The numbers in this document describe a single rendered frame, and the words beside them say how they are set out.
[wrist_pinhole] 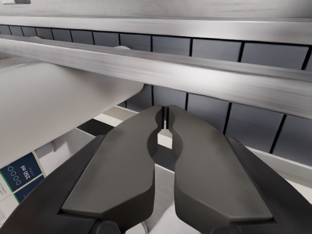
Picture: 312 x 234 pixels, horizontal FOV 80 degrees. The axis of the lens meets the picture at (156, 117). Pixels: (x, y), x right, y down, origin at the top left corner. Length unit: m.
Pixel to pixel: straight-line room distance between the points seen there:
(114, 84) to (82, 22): 0.11
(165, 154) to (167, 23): 0.16
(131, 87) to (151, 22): 0.06
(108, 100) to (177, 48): 0.07
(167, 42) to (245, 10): 0.07
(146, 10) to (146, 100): 0.10
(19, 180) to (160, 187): 0.28
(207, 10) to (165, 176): 0.19
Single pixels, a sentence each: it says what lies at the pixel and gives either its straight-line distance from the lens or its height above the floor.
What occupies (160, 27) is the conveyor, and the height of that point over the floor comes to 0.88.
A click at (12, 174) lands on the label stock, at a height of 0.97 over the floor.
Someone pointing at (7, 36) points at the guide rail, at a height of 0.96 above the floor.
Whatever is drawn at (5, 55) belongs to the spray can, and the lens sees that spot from 0.28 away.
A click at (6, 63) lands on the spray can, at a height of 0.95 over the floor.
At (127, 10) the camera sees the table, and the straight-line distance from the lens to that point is 0.26.
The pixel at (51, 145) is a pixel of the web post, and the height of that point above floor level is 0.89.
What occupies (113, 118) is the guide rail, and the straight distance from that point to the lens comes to 0.19.
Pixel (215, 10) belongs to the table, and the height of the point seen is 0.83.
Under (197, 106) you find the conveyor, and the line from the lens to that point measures 0.18.
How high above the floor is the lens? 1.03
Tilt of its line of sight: 47 degrees down
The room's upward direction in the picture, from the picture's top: 128 degrees counter-clockwise
